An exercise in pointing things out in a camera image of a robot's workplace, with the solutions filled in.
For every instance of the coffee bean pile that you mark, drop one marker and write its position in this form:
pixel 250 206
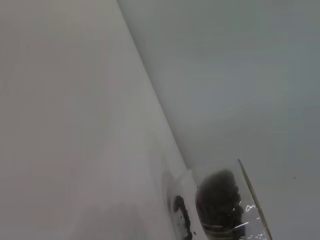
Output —
pixel 217 195

